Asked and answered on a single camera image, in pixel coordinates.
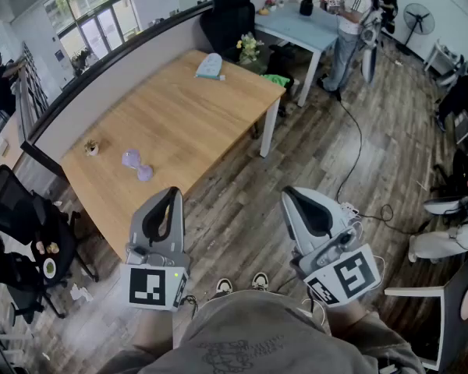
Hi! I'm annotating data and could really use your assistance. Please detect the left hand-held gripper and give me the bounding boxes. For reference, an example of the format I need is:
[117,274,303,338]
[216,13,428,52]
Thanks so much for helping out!
[119,187,191,312]

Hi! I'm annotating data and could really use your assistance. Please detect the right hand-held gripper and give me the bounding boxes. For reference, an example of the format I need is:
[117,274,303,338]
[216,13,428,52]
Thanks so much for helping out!
[280,186,384,309]

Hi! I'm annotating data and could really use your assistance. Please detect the light blue pouch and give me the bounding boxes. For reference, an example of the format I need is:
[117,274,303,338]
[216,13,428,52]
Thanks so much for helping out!
[194,52,226,82]

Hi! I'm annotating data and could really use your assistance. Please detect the person's right forearm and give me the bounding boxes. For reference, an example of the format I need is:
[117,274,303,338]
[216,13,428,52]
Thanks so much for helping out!
[326,300,374,338]

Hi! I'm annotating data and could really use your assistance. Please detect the person's left forearm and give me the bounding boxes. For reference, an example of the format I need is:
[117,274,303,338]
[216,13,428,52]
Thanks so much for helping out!
[134,308,176,352]

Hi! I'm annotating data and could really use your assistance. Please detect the purple dumbbell toy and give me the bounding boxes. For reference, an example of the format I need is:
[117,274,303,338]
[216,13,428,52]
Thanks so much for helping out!
[121,148,154,182]

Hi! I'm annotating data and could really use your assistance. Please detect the person's right shoe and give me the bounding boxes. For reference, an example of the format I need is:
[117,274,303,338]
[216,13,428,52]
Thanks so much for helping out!
[251,271,270,291]

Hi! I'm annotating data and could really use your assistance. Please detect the white table leg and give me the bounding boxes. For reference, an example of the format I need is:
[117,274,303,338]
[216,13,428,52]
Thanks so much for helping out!
[259,96,284,158]

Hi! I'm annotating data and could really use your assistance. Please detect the crumpled white paper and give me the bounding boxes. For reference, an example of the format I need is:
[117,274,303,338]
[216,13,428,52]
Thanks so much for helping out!
[69,284,94,302]

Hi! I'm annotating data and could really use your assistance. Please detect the white plate with green food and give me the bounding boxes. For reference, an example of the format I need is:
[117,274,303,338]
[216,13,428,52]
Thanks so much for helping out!
[42,257,58,280]

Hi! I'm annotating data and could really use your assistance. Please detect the person's beige shirt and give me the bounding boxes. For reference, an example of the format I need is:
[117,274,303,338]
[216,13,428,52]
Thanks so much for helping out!
[97,289,427,374]

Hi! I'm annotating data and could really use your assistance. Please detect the green cloth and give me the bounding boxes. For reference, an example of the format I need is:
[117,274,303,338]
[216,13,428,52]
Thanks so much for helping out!
[261,73,293,90]

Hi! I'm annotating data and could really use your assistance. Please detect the black mesh office chair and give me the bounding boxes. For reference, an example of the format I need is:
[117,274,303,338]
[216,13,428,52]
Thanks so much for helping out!
[0,165,101,319]

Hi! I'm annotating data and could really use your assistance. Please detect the wooden table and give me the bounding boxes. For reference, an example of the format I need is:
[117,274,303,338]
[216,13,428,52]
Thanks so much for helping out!
[19,0,346,178]

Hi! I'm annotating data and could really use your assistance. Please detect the black white-framed side table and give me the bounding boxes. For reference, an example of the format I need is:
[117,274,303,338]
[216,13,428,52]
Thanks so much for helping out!
[384,253,468,372]

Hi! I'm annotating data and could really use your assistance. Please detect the metal railing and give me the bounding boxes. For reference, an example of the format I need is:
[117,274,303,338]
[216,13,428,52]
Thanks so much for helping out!
[13,41,50,132]

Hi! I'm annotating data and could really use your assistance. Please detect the yellow and white flower bouquet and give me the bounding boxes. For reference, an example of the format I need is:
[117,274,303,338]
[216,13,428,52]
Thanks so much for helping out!
[236,32,265,65]

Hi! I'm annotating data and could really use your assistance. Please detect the light blue table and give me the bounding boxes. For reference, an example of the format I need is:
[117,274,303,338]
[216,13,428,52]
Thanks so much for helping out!
[253,1,341,108]

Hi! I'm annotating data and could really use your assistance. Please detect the glass entrance doors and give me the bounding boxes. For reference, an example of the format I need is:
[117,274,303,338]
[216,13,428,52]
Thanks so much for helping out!
[42,0,141,60]

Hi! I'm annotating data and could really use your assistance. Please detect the black high-back office chair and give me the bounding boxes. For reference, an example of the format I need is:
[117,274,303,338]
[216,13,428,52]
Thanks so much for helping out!
[199,0,257,56]

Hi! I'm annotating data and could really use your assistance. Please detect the black floor fan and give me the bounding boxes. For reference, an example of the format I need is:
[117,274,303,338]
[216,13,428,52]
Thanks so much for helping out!
[396,2,436,57]

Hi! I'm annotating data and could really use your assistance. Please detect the black floor cable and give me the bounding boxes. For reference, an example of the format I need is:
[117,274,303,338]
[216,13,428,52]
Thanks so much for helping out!
[335,91,430,235]

